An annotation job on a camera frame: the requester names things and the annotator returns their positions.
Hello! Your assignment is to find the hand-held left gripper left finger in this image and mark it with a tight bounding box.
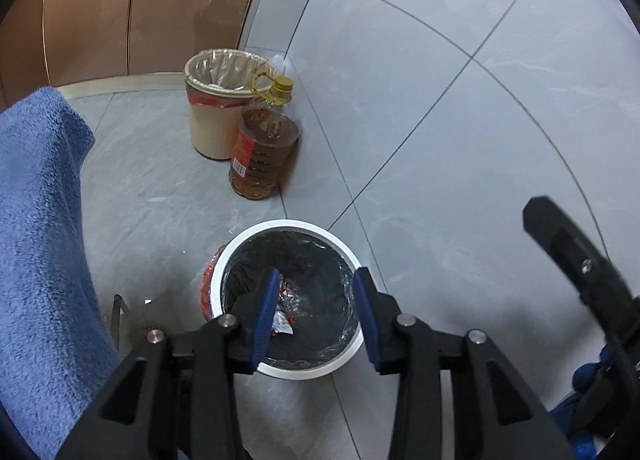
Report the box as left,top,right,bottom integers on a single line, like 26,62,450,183
59,267,281,460

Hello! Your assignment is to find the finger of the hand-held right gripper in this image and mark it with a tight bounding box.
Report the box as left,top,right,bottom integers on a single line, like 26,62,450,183
522,196,640,336

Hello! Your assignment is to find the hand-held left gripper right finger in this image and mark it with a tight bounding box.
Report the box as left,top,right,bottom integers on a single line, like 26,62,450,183
351,267,576,460

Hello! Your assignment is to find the red and silver wrapper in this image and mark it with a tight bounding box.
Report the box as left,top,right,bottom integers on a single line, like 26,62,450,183
271,279,302,339

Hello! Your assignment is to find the white trash bin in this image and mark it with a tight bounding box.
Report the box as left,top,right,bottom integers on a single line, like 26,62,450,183
209,220,365,381

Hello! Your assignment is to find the beige trash bin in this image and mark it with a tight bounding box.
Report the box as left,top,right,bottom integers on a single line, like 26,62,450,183
184,50,281,162

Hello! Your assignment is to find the person's right hand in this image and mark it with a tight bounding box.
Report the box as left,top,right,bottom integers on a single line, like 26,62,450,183
547,345,618,460

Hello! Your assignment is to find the red plastic bag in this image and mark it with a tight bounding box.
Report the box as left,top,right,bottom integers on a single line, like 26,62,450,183
200,247,227,319

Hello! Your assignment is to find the black bin liner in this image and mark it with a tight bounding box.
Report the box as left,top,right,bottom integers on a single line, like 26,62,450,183
222,229,358,371

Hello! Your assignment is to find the metal table leg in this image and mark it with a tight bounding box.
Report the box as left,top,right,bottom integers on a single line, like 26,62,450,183
112,294,132,356

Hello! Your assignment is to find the cooking oil bottle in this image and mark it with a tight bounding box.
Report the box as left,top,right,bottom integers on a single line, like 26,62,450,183
229,67,302,201

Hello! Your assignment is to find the blue towel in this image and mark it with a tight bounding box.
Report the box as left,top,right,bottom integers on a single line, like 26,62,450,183
0,86,121,460

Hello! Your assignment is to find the clear bin liner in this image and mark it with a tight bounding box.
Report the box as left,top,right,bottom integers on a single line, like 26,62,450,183
185,51,290,108

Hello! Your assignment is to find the brown kitchen cabinet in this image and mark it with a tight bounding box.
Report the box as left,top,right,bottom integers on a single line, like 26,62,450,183
0,0,282,111

